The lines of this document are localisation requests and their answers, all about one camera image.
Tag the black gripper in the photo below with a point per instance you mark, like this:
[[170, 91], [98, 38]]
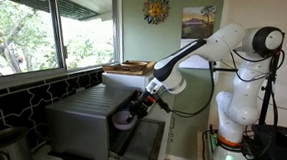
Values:
[[146, 105]]

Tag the purple bowl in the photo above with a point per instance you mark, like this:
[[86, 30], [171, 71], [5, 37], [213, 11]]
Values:
[[122, 122]]

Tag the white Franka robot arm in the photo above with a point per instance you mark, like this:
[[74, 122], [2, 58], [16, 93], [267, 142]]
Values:
[[238, 106]]

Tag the glass toaster oven door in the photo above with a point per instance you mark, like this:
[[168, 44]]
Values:
[[144, 143]]

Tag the white microwave oven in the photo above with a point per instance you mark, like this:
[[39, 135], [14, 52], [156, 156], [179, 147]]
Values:
[[126, 79]]

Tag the silver toaster oven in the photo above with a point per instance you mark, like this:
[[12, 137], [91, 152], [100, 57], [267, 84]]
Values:
[[80, 123]]

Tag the wooden serving tray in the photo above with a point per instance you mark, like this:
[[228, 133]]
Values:
[[117, 69]]

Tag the wooden dish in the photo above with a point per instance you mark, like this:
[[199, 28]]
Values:
[[133, 63]]

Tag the sun wall decoration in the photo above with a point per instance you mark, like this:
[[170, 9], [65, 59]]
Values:
[[156, 9]]

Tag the landscape wall calendar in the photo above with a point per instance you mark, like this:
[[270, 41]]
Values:
[[197, 23]]

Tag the black camera stand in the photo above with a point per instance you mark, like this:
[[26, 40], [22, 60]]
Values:
[[265, 104]]

